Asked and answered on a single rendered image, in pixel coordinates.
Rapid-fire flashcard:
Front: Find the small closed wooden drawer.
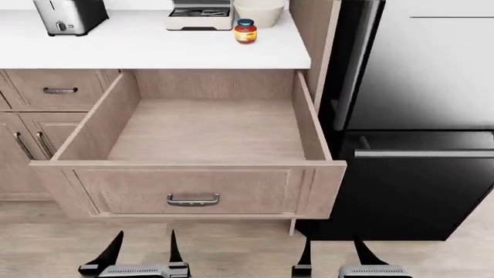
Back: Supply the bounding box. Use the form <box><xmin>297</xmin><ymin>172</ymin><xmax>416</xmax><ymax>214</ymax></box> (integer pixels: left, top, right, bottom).
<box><xmin>2</xmin><ymin>69</ymin><xmax>121</xmax><ymax>113</ymax></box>

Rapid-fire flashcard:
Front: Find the beige bowl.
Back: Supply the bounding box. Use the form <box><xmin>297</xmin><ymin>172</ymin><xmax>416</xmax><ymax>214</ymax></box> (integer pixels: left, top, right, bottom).
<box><xmin>232</xmin><ymin>0</ymin><xmax>286</xmax><ymax>30</ymax></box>

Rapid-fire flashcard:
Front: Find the horizontal freezer drawer handle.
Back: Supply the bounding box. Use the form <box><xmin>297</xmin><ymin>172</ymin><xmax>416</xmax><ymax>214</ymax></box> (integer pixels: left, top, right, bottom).
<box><xmin>354</xmin><ymin>148</ymin><xmax>494</xmax><ymax>159</ymax></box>

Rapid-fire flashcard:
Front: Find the long vertical refrigerator door handle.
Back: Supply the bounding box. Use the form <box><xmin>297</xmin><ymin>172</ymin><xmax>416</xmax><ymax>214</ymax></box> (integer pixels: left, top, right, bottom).
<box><xmin>333</xmin><ymin>0</ymin><xmax>372</xmax><ymax>132</ymax></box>

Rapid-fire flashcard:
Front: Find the large open wooden drawer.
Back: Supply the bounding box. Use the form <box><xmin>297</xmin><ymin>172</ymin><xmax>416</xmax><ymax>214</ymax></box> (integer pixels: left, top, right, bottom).
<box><xmin>29</xmin><ymin>69</ymin><xmax>348</xmax><ymax>236</ymax></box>

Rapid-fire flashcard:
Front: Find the silver and black toaster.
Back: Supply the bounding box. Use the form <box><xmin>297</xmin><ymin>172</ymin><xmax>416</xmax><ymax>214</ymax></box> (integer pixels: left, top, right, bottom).
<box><xmin>32</xmin><ymin>0</ymin><xmax>110</xmax><ymax>38</ymax></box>

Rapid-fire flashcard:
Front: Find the metal handle of small drawer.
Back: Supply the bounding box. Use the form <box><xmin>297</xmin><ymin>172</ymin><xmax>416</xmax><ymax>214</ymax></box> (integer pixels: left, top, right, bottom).
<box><xmin>42</xmin><ymin>86</ymin><xmax>79</xmax><ymax>95</ymax></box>

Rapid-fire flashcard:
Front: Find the metal cabinet door handle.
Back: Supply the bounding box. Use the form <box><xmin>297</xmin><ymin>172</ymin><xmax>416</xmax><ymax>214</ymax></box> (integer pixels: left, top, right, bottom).
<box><xmin>12</xmin><ymin>131</ymin><xmax>35</xmax><ymax>161</ymax></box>
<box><xmin>36</xmin><ymin>131</ymin><xmax>56</xmax><ymax>160</ymax></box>

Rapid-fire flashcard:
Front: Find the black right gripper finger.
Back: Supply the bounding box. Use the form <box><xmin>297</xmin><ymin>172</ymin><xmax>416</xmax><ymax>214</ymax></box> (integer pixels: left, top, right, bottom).
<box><xmin>291</xmin><ymin>239</ymin><xmax>313</xmax><ymax>278</ymax></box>
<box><xmin>353</xmin><ymin>239</ymin><xmax>387</xmax><ymax>266</ymax></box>

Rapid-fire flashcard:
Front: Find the orange jar with blue lid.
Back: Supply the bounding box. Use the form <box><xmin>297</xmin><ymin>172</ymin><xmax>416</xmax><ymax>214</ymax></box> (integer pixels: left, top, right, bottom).
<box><xmin>233</xmin><ymin>19</ymin><xmax>259</xmax><ymax>46</ymax></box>

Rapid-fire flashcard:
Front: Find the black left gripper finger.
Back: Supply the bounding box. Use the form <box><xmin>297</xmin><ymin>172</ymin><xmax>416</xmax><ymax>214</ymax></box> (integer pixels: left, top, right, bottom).
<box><xmin>167</xmin><ymin>229</ymin><xmax>192</xmax><ymax>278</ymax></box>
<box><xmin>78</xmin><ymin>229</ymin><xmax>125</xmax><ymax>276</ymax></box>

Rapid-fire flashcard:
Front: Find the wooden cabinet door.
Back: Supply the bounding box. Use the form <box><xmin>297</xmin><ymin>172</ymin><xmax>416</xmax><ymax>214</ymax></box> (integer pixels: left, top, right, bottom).
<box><xmin>0</xmin><ymin>112</ymin><xmax>53</xmax><ymax>202</ymax></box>
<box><xmin>18</xmin><ymin>111</ymin><xmax>89</xmax><ymax>161</ymax></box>

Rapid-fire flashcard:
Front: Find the black refrigerator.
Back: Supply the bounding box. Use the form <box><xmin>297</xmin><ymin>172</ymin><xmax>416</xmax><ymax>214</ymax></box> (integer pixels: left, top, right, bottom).
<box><xmin>295</xmin><ymin>0</ymin><xmax>494</xmax><ymax>242</ymax></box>

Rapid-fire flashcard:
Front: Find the tall wooden side panel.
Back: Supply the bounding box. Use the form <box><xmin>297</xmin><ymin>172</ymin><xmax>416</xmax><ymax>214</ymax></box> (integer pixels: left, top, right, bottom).
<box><xmin>288</xmin><ymin>0</ymin><xmax>343</xmax><ymax>111</ymax></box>

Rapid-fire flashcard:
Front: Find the metal handle of large drawer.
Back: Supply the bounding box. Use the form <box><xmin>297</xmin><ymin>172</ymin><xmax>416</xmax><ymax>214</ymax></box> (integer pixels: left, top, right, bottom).
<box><xmin>166</xmin><ymin>192</ymin><xmax>221</xmax><ymax>208</ymax></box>

